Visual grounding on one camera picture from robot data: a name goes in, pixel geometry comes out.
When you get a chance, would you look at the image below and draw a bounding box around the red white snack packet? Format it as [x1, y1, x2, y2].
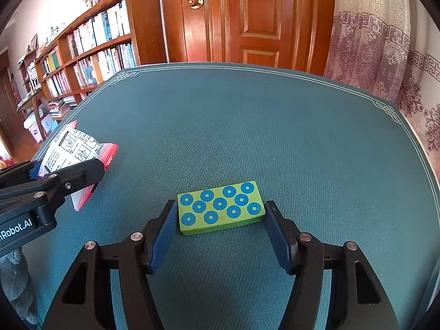
[37, 121, 119, 211]

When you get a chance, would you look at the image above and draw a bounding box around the green dotted small box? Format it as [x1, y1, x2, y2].
[177, 180, 265, 235]

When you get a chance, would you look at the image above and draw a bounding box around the teal table mat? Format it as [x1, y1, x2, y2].
[23, 63, 439, 329]

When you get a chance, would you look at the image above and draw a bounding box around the wooden bookshelf with books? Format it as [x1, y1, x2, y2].
[16, 0, 167, 120]

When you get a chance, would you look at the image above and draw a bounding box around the brass door knob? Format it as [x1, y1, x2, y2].
[186, 0, 204, 10]

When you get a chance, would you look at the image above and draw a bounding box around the white purple patterned curtain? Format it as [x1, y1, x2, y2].
[324, 0, 439, 170]

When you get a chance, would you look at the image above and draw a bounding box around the brown wooden door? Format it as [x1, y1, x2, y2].
[163, 0, 335, 75]

